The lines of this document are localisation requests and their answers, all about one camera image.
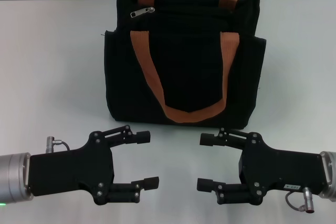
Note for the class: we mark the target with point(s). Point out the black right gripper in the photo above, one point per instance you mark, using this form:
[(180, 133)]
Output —
[(281, 170)]

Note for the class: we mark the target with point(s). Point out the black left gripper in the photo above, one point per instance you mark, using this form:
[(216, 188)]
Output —
[(71, 171)]

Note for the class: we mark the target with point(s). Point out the silver metal zipper pull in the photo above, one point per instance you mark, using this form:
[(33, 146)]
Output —
[(140, 12)]

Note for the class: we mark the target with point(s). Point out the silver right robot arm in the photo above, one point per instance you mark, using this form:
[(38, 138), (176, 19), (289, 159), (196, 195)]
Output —
[(330, 172)]

